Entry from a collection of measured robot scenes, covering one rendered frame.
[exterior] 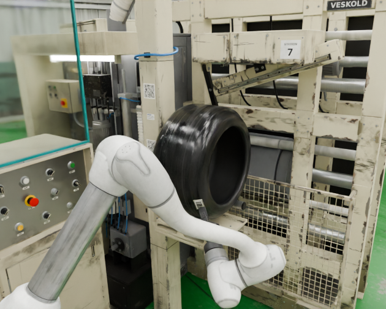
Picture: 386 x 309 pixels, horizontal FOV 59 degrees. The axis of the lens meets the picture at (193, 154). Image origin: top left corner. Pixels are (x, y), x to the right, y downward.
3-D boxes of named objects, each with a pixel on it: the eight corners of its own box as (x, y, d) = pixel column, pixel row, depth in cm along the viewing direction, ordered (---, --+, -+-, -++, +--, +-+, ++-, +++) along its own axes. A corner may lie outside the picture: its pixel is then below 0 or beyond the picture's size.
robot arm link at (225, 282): (211, 278, 134) (242, 264, 133) (221, 316, 123) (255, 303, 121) (200, 265, 127) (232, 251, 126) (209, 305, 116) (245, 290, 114)
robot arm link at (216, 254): (210, 275, 134) (206, 262, 138) (232, 268, 133) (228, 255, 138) (203, 264, 128) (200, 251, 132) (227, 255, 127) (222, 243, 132)
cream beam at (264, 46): (191, 62, 184) (190, 34, 179) (215, 61, 203) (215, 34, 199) (304, 64, 150) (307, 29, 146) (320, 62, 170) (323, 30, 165)
